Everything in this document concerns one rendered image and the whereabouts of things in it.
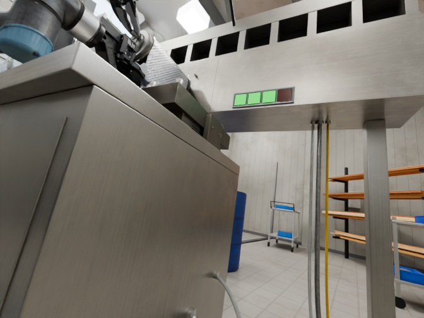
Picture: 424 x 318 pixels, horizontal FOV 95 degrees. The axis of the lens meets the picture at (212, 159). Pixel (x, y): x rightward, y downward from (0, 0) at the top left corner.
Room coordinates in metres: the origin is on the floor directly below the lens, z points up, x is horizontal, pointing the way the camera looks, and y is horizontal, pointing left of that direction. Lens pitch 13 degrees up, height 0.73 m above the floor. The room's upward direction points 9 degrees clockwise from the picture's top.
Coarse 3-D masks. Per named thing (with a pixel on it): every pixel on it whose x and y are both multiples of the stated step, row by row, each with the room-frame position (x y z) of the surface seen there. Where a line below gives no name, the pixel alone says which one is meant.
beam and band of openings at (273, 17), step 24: (312, 0) 0.65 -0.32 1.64; (336, 0) 0.61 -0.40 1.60; (360, 0) 0.57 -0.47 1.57; (384, 0) 0.57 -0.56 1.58; (408, 0) 0.51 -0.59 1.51; (240, 24) 0.79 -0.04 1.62; (264, 24) 0.74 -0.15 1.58; (288, 24) 0.72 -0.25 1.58; (312, 24) 0.65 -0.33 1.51; (336, 24) 0.67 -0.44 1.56; (360, 24) 0.57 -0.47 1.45; (168, 48) 0.99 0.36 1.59; (192, 48) 0.92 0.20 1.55; (216, 48) 0.85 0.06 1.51; (240, 48) 0.79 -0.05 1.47
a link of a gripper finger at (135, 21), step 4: (128, 4) 0.50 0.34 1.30; (128, 8) 0.51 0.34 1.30; (136, 8) 0.53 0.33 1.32; (128, 12) 0.52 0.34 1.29; (132, 12) 0.52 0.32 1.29; (132, 16) 0.53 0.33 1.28; (140, 16) 0.55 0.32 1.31; (132, 20) 0.53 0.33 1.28; (136, 20) 0.53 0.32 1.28; (140, 20) 0.55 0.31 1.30; (132, 24) 0.54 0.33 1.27; (136, 24) 0.54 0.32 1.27; (136, 28) 0.55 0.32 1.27; (136, 32) 0.56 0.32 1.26
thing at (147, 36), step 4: (140, 32) 0.60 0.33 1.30; (144, 32) 0.59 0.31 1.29; (144, 36) 0.59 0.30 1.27; (148, 36) 0.58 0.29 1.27; (144, 40) 0.58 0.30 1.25; (148, 40) 0.58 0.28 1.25; (144, 44) 0.58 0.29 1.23; (148, 44) 0.58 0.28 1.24; (140, 48) 0.59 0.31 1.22; (144, 48) 0.58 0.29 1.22; (140, 52) 0.59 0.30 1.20; (136, 56) 0.60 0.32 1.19; (144, 60) 0.62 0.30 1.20; (140, 64) 0.64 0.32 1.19
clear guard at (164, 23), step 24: (96, 0) 0.98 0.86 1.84; (144, 0) 0.89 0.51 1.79; (168, 0) 0.85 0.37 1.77; (192, 0) 0.81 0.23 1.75; (216, 0) 0.78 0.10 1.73; (120, 24) 1.05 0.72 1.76; (144, 24) 1.00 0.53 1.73; (168, 24) 0.95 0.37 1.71; (192, 24) 0.91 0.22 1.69; (216, 24) 0.87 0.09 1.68
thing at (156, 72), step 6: (150, 54) 0.59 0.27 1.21; (150, 60) 0.60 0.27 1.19; (150, 66) 0.60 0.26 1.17; (156, 66) 0.63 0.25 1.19; (150, 72) 0.61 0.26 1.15; (156, 72) 0.63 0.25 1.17; (162, 72) 0.66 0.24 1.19; (150, 78) 0.61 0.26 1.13; (156, 78) 0.64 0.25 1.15; (162, 78) 0.66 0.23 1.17; (168, 78) 0.69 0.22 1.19; (156, 84) 0.64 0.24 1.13; (162, 84) 0.67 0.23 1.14
